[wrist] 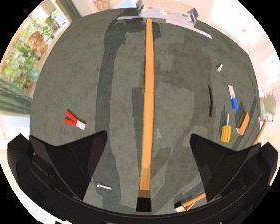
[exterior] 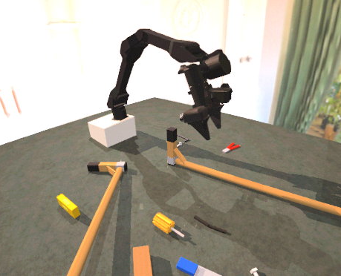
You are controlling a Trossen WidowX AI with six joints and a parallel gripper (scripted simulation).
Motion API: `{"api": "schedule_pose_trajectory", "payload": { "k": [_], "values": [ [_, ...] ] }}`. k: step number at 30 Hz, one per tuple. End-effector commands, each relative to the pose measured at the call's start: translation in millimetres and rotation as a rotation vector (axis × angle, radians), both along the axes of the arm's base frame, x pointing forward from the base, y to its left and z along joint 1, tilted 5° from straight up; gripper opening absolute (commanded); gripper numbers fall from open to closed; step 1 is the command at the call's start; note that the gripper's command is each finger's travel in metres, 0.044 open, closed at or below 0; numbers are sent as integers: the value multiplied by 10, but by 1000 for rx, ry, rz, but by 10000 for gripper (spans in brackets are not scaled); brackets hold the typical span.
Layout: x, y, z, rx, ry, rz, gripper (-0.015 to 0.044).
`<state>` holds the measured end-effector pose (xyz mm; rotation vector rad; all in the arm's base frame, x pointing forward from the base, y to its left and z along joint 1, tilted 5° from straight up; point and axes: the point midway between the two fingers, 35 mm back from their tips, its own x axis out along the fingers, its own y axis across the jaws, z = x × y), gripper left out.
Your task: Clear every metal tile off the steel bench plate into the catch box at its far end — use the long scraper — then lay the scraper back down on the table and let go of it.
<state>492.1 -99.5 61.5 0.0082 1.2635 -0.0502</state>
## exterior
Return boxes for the orange flat bar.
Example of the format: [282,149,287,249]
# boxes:
[133,246,153,276]

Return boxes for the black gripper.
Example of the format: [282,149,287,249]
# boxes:
[182,81,224,140]

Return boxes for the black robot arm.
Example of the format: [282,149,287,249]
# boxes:
[107,28,233,121]

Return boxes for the yellow-handled screwdriver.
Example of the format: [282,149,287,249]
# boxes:
[152,213,185,237]

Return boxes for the yellow rectangular block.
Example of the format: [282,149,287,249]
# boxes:
[56,194,80,218]

